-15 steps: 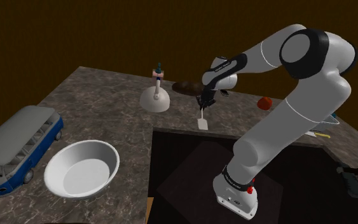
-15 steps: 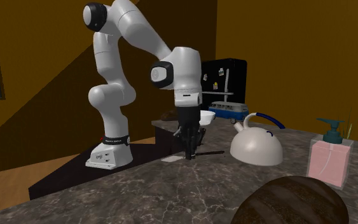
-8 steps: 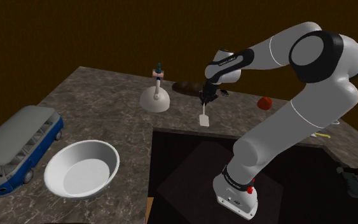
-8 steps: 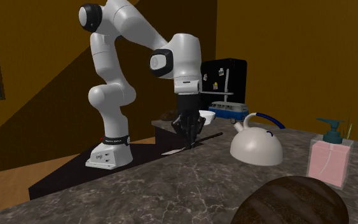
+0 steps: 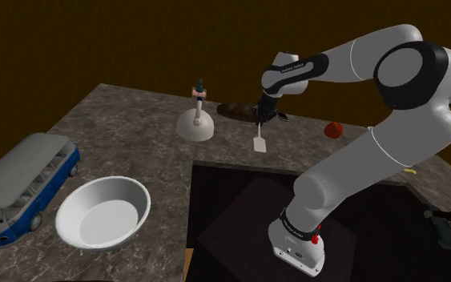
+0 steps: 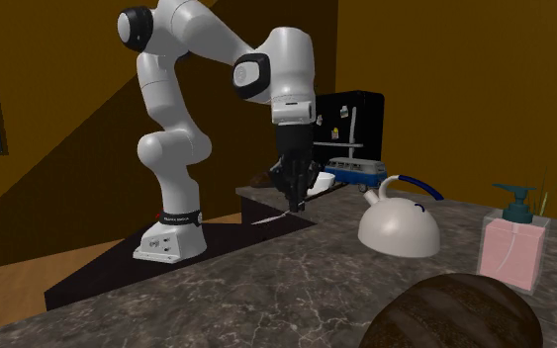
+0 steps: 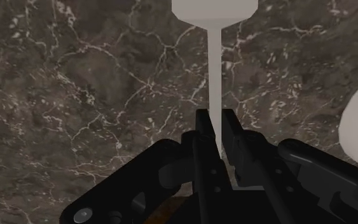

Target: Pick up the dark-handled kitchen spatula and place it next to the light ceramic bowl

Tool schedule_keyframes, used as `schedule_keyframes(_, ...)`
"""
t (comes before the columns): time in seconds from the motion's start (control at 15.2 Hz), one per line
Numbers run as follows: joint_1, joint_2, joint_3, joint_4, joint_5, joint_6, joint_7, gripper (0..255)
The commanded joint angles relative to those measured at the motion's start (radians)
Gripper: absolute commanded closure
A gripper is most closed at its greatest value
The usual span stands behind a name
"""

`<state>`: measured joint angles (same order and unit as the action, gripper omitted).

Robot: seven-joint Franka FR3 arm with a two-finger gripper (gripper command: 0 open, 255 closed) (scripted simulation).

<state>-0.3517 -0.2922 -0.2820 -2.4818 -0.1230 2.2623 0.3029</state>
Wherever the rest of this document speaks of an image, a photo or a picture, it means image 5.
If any dark brown plate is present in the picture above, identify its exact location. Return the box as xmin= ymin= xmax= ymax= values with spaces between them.
xmin=215 ymin=102 xmax=260 ymax=123

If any white spatula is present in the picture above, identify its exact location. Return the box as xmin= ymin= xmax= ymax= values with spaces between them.
xmin=252 ymin=122 xmax=268 ymax=154

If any pink and teal small figure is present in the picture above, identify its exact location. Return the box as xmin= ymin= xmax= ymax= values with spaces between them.
xmin=191 ymin=79 xmax=208 ymax=101

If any red tomato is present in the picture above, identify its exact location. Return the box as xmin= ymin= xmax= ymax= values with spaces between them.
xmin=324 ymin=121 xmax=344 ymax=140

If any white dome with stem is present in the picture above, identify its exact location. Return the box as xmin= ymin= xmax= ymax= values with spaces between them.
xmin=175 ymin=98 xmax=215 ymax=143

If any dark robot stand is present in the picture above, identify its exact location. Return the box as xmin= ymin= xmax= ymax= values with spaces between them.
xmin=196 ymin=177 xmax=358 ymax=282

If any white bowl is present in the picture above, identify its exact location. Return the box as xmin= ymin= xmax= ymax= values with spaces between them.
xmin=54 ymin=175 xmax=152 ymax=252

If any dark grey axe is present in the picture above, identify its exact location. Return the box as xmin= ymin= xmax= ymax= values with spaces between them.
xmin=422 ymin=204 xmax=451 ymax=256

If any blue and grey toy bus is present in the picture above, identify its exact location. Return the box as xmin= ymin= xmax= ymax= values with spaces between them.
xmin=0 ymin=132 xmax=82 ymax=250

